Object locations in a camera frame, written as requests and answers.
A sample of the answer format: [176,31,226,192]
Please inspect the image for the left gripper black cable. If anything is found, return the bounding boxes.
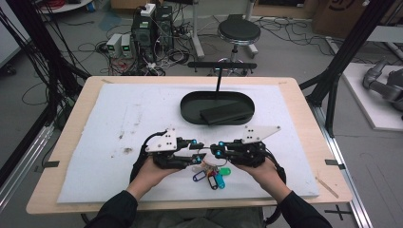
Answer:
[128,128,169,185]

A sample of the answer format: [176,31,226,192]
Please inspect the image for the grey bench power supply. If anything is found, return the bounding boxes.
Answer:
[106,32,124,59]
[121,33,134,59]

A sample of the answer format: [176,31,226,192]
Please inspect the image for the black oval tray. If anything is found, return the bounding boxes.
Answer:
[180,90,256,127]

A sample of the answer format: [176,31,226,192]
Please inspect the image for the tan tape strip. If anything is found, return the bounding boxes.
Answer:
[315,176,339,200]

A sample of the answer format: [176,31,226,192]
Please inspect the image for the black frame strut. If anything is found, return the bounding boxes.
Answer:
[298,0,398,138]

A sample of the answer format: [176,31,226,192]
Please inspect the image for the white round table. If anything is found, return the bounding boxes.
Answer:
[37,0,95,14]

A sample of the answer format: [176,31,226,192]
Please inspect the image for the black bar on pole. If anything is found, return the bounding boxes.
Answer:
[186,61,259,93]

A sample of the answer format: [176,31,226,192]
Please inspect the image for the aluminium rail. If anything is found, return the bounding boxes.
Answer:
[310,104,375,228]
[0,123,55,212]

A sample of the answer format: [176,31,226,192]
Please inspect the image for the grey metal stand leg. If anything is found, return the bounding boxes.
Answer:
[246,0,259,60]
[189,0,206,60]

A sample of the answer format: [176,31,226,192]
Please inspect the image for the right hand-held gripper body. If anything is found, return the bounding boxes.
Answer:
[227,124,282,169]

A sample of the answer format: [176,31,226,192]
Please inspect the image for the light wooden table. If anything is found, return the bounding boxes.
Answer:
[26,75,354,216]

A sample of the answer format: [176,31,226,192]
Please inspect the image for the person's grey trousers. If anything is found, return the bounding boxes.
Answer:
[130,207,266,228]

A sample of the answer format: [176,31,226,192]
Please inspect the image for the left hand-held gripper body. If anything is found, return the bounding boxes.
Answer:
[144,127,192,171]

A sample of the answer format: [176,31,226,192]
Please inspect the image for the brown cardboard box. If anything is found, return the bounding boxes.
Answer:
[311,0,395,41]

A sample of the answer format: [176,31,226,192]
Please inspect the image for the person's right hand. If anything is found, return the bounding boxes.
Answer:
[234,157,293,204]

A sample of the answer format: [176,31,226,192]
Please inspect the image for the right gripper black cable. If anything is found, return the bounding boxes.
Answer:
[263,147,288,228]

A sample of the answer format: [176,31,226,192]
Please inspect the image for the white foam mat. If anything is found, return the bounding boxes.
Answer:
[56,83,320,204]

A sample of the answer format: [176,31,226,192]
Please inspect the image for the person's left hand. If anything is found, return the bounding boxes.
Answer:
[125,156,182,201]

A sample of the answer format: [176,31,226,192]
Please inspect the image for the black floor cables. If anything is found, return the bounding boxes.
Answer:
[255,16,336,57]

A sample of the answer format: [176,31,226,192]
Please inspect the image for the black tape piece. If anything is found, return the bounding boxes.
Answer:
[33,160,61,174]
[324,159,347,171]

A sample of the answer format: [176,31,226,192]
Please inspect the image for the white power adapter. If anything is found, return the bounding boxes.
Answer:
[140,3,157,18]

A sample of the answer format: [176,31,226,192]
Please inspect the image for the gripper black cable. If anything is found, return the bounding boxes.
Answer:
[128,128,169,185]
[263,147,288,228]

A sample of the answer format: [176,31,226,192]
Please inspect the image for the white platform board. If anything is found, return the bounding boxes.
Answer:
[341,61,403,133]

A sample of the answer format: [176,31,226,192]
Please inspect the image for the black computer tower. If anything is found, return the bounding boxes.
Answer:
[130,11,157,63]
[154,4,175,53]

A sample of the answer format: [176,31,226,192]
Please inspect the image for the white panel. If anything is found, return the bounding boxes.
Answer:
[0,0,31,69]

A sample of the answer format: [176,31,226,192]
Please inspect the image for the tangle of floor cables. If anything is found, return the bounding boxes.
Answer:
[94,18,195,77]

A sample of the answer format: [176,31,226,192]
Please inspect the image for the black round stool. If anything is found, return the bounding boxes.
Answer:
[207,13,262,77]

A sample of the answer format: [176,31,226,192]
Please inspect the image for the key bunch with coloured tags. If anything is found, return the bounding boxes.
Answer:
[191,145,233,191]

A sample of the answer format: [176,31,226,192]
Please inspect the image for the black rectangular box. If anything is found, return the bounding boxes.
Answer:
[199,102,255,126]

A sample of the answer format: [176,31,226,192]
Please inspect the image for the black frame post with cables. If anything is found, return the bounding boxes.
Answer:
[0,0,92,124]

